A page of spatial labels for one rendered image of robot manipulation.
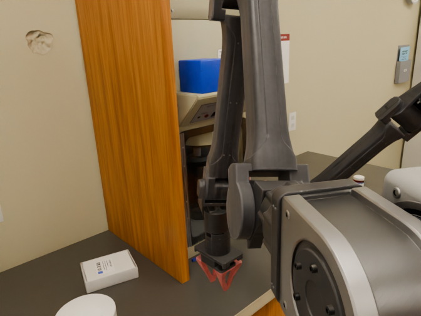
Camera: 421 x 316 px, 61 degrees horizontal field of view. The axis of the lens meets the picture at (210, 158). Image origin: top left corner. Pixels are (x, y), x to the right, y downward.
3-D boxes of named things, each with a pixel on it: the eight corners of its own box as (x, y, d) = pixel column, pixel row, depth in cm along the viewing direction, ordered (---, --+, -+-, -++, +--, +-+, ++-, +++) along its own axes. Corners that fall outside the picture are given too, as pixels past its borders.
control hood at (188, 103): (173, 126, 106) (171, 92, 103) (246, 110, 127) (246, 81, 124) (198, 131, 98) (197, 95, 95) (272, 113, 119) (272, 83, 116)
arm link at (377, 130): (403, 102, 86) (431, 125, 89) (394, 92, 90) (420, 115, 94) (282, 207, 106) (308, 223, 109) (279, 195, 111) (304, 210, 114)
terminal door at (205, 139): (185, 247, 120) (177, 132, 107) (247, 217, 139) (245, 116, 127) (187, 248, 119) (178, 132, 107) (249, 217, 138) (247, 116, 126)
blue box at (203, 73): (180, 91, 105) (177, 60, 102) (205, 88, 111) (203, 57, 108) (202, 94, 97) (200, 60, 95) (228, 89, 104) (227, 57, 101)
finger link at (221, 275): (222, 274, 88) (220, 241, 86) (243, 288, 83) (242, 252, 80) (201, 286, 84) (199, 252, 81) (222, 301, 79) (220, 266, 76)
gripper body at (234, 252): (213, 242, 88) (212, 215, 85) (244, 259, 80) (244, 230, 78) (193, 252, 83) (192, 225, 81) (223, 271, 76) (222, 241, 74)
